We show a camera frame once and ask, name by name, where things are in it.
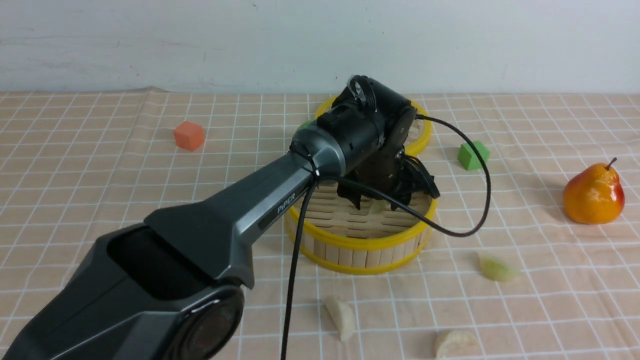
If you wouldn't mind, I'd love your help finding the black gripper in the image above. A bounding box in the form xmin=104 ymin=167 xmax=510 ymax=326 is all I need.
xmin=337 ymin=148 xmax=441 ymax=210

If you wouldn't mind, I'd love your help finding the green dumpling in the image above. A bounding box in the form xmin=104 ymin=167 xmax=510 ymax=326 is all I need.
xmin=478 ymin=252 xmax=521 ymax=283
xmin=368 ymin=199 xmax=390 ymax=215

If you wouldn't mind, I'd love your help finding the white dumpling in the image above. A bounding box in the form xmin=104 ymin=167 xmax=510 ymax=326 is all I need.
xmin=433 ymin=330 xmax=480 ymax=360
xmin=322 ymin=296 xmax=356 ymax=342

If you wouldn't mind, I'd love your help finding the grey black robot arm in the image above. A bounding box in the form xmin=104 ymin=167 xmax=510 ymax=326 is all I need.
xmin=4 ymin=75 xmax=439 ymax=360

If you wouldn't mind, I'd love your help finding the bamboo steamer lid yellow rim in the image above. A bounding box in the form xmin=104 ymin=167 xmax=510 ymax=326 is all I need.
xmin=313 ymin=95 xmax=433 ymax=157

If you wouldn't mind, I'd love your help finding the bamboo steamer tray yellow rim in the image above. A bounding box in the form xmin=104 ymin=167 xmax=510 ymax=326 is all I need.
xmin=299 ymin=185 xmax=432 ymax=275

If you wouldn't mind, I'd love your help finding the green foam cube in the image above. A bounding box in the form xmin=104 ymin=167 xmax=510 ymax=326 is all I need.
xmin=457 ymin=141 xmax=490 ymax=171

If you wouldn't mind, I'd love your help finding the green watermelon toy ball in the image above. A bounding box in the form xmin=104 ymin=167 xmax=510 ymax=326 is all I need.
xmin=295 ymin=120 xmax=314 ymax=133

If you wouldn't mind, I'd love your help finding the checkered beige tablecloth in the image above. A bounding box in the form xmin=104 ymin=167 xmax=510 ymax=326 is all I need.
xmin=0 ymin=88 xmax=640 ymax=360

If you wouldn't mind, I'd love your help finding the orange foam cube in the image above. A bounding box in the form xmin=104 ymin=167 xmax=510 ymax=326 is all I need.
xmin=173 ymin=121 xmax=206 ymax=152

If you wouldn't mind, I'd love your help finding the orange yellow toy pear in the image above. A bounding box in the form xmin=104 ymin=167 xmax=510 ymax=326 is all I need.
xmin=562 ymin=157 xmax=626 ymax=224

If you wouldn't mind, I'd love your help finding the black cable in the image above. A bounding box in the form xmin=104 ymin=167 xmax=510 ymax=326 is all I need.
xmin=280 ymin=114 xmax=492 ymax=360

